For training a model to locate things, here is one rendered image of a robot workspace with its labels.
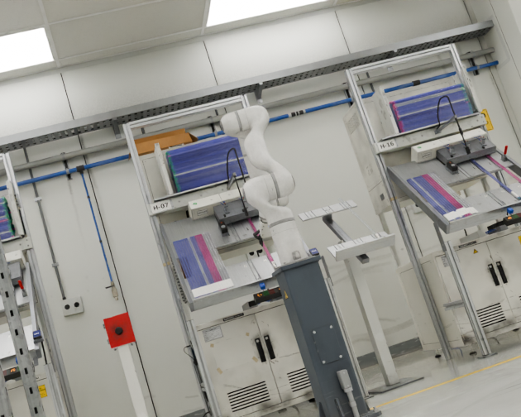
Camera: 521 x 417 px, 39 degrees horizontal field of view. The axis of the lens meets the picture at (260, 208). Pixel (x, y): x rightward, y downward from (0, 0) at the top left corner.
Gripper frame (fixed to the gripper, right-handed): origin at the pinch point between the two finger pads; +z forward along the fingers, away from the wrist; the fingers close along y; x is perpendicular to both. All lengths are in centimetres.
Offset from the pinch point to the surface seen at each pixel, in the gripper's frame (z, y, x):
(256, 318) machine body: 47.6, -12.8, -5.1
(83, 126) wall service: 39, -78, 228
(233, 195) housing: 8, -4, 56
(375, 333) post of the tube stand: 49, 43, -38
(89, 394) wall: 181, -122, 91
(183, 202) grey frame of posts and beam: 10, -33, 64
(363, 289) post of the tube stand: 34, 44, -19
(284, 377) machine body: 70, -7, -32
